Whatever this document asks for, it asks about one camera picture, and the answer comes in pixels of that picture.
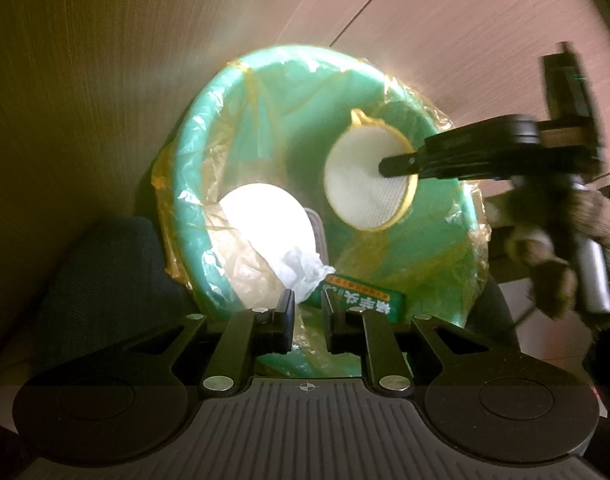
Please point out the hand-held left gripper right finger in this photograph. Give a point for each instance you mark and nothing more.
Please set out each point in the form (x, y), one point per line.
(328, 321)

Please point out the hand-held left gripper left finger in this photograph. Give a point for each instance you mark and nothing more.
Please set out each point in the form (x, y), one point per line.
(285, 321)

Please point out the person's right hand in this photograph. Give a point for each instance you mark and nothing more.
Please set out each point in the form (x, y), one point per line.
(545, 265)

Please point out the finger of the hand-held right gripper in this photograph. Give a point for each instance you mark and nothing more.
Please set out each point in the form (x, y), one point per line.
(435, 160)

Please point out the green plastic trash bin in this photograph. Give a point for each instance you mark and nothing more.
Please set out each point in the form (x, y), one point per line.
(295, 125)

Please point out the green trash bin with liner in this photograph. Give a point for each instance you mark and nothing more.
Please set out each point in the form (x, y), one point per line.
(162, 210)

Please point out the green snack packet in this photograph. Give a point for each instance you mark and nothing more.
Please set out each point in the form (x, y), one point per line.
(370, 302)

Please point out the yellow rimmed round lid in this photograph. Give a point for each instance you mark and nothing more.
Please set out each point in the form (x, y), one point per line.
(360, 185)

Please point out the white tissue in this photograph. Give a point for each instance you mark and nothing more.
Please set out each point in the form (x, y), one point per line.
(300, 270)

